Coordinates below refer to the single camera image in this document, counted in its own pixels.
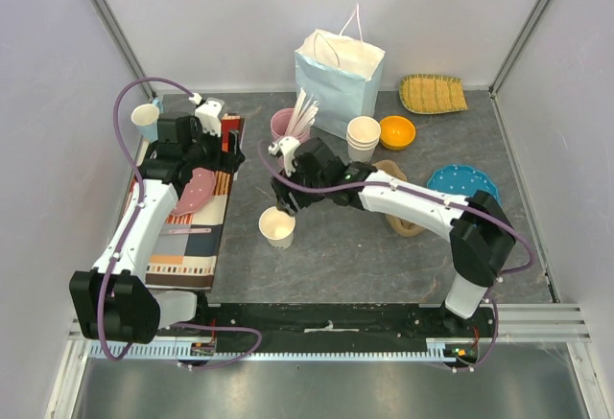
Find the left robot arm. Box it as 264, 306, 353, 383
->
69, 113, 245, 344

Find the purple cable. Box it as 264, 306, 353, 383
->
258, 143, 536, 373
98, 77, 263, 372

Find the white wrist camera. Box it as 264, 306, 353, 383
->
268, 136, 300, 176
195, 97, 225, 137

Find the pink flat stick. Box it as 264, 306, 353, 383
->
163, 227, 212, 235

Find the pink dotted plate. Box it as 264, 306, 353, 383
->
171, 168, 217, 217

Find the pink cylindrical cup holder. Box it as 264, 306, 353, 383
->
270, 107, 311, 143

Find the light blue paper bag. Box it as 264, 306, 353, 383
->
295, 29, 386, 138

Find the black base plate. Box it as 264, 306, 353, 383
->
155, 301, 498, 356

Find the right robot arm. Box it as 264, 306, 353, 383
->
268, 137, 516, 337

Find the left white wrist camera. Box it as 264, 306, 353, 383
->
195, 97, 225, 137

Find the brown cardboard cup carrier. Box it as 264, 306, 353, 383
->
373, 160, 408, 182

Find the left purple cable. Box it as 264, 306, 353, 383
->
98, 77, 263, 372

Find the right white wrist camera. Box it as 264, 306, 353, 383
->
268, 136, 300, 176

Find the stack of white paper cups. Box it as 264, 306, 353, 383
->
346, 116, 381, 163

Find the white paper coffee cup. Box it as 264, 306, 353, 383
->
258, 206, 295, 249

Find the light blue mug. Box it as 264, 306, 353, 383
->
130, 99, 163, 143

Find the blue dotted plate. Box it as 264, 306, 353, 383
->
426, 164, 501, 202

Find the colourful patchwork placemat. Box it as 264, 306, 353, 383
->
115, 116, 242, 289

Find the orange plastic bowl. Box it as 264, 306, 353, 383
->
380, 115, 416, 151

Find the white cable duct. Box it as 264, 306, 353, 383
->
88, 338, 479, 361

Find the woven bamboo tray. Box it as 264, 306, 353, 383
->
399, 74, 468, 115

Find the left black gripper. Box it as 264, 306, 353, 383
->
183, 119, 245, 175

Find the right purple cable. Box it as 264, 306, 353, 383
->
258, 143, 536, 373

